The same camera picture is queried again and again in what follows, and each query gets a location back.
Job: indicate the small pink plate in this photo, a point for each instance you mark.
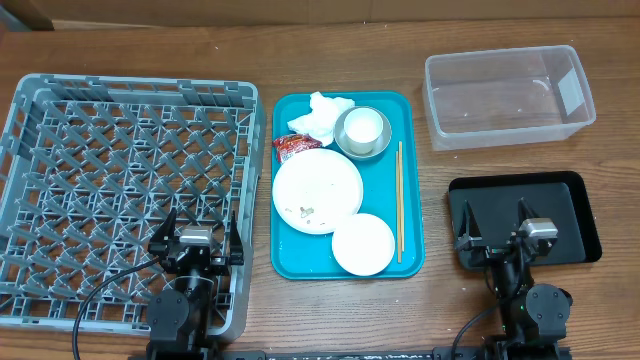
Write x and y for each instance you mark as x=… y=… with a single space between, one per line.
x=363 y=245

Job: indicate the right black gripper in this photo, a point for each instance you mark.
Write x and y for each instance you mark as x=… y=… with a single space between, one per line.
x=468 y=233

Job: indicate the teal plastic tray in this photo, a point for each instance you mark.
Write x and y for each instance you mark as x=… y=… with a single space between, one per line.
x=299 y=256

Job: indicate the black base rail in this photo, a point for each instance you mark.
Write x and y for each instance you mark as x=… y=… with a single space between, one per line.
x=437 y=353

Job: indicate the grey plastic dish rack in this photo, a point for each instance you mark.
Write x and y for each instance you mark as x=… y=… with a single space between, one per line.
x=90 y=168

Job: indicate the right wooden chopstick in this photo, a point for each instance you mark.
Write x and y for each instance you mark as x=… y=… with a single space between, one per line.
x=400 y=150

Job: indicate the white napkin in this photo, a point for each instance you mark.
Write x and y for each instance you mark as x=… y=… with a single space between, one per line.
x=320 y=122

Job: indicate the large white plate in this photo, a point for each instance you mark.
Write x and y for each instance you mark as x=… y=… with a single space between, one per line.
x=316 y=189

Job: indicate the white cup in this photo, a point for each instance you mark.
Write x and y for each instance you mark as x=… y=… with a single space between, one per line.
x=362 y=126

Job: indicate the black plastic tray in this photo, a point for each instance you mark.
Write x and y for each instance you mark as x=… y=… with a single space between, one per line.
x=489 y=210

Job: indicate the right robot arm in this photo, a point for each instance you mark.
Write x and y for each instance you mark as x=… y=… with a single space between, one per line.
x=533 y=315

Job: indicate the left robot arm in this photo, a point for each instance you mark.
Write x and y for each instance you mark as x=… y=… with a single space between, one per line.
x=179 y=316

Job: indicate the grey bowl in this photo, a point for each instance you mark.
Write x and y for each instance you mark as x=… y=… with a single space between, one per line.
x=380 y=145

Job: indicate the clear plastic bin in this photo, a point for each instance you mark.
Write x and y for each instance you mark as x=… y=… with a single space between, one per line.
x=506 y=97

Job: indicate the red snack wrapper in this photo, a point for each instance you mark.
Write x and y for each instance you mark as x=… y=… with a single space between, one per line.
x=288 y=145

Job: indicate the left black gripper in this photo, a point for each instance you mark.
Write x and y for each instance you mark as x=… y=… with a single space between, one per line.
x=221 y=265

